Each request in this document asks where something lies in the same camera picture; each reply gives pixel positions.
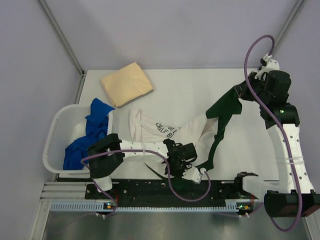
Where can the blue t shirt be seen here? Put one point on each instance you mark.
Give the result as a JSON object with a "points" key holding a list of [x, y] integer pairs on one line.
{"points": [[96, 128]]}

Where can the grey slotted cable duct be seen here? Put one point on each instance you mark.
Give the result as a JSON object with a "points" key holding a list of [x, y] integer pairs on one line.
{"points": [[229, 207]]}

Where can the white and green t shirt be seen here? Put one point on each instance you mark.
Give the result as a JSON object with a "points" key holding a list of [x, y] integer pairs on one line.
{"points": [[205, 131]]}

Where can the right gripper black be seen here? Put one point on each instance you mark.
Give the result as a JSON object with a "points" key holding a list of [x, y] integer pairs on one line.
{"points": [[242, 92]]}

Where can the white plastic laundry basket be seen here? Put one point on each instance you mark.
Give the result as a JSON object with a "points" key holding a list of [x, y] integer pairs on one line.
{"points": [[68, 124]]}

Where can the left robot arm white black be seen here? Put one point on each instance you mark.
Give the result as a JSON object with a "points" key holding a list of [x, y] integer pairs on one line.
{"points": [[166, 158]]}

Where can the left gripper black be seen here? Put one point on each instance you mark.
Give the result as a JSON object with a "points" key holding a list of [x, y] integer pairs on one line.
{"points": [[185, 166]]}

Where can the folded beige t shirt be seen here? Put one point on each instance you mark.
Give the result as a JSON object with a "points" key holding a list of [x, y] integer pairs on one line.
{"points": [[126, 84]]}

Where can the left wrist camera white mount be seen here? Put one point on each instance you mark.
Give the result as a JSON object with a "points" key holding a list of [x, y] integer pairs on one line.
{"points": [[194, 174]]}

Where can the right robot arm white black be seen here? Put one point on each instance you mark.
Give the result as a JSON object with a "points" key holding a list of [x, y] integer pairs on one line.
{"points": [[294, 194]]}

